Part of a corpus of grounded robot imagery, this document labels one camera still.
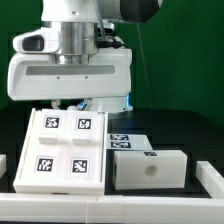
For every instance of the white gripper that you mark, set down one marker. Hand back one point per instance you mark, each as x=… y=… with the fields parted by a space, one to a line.
x=38 y=77

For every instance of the white cabinet door panel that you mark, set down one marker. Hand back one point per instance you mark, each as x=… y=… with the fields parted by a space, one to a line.
x=87 y=148

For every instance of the white cabinet body box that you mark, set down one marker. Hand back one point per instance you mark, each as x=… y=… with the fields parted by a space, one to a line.
x=70 y=186

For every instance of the white small door panel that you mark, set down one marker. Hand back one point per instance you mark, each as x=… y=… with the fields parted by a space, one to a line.
x=48 y=146

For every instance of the white cabinet top block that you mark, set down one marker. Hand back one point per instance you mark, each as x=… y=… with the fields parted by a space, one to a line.
x=154 y=169

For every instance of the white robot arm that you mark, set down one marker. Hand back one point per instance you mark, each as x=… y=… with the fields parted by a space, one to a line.
x=76 y=55

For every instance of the white flat marker plate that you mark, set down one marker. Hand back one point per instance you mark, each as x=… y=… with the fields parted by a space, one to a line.
x=128 y=142

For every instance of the white block at left edge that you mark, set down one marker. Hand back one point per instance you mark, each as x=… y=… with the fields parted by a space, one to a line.
x=3 y=165

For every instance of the white front rail bar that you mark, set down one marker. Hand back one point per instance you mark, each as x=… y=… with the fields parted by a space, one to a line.
x=121 y=209

